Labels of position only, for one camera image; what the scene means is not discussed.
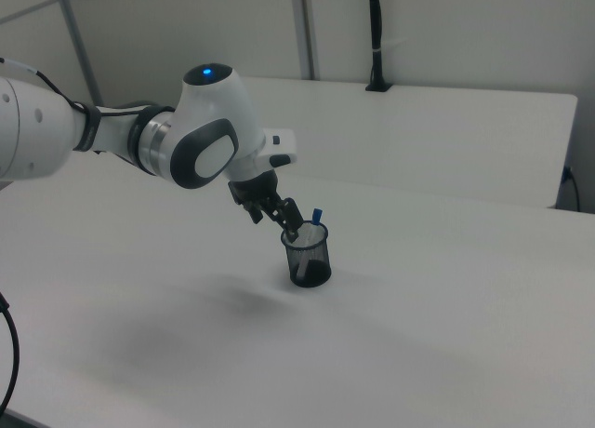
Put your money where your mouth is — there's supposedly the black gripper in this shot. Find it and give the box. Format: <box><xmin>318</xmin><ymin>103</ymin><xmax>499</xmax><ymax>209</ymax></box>
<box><xmin>227</xmin><ymin>169</ymin><xmax>304</xmax><ymax>242</ymax></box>

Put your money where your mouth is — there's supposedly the white marker with blue cap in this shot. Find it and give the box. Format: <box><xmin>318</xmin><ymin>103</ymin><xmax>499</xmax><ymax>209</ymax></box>
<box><xmin>296</xmin><ymin>207</ymin><xmax>324</xmax><ymax>281</ymax></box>

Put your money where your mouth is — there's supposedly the black mesh pen cup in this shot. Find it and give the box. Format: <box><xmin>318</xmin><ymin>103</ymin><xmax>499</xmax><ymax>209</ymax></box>
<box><xmin>280</xmin><ymin>221</ymin><xmax>333</xmax><ymax>288</ymax></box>

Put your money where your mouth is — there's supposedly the white rectangular desk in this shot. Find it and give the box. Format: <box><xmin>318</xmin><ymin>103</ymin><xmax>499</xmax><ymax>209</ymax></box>
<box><xmin>234</xmin><ymin>76</ymin><xmax>579</xmax><ymax>210</ymax></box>

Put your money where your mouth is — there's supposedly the upright grey aluminium frame post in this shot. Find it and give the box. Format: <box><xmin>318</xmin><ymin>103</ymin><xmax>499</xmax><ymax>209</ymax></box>
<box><xmin>291</xmin><ymin>0</ymin><xmax>323</xmax><ymax>81</ymax></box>

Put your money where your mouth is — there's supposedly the black clamped camera pole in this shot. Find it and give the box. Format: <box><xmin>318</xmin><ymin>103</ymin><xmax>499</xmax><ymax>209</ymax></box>
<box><xmin>364</xmin><ymin>0</ymin><xmax>394</xmax><ymax>93</ymax></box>

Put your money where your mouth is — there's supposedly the thin black cable along arm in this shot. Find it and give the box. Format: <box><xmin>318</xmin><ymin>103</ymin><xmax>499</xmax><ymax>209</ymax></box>
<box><xmin>0</xmin><ymin>57</ymin><xmax>176</xmax><ymax>118</ymax></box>

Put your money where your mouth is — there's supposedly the slanted grey aluminium frame post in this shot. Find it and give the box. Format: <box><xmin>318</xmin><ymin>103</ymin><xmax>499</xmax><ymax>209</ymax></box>
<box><xmin>54</xmin><ymin>0</ymin><xmax>104</xmax><ymax>108</ymax></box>

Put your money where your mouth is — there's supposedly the thick black cable with connector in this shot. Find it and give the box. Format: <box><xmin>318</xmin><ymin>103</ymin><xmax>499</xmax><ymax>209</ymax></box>
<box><xmin>0</xmin><ymin>291</ymin><xmax>20</xmax><ymax>408</ymax></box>

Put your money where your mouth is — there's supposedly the black cable with blue plug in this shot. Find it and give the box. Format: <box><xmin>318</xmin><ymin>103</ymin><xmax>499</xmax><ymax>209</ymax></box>
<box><xmin>562</xmin><ymin>166</ymin><xmax>582</xmax><ymax>211</ymax></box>

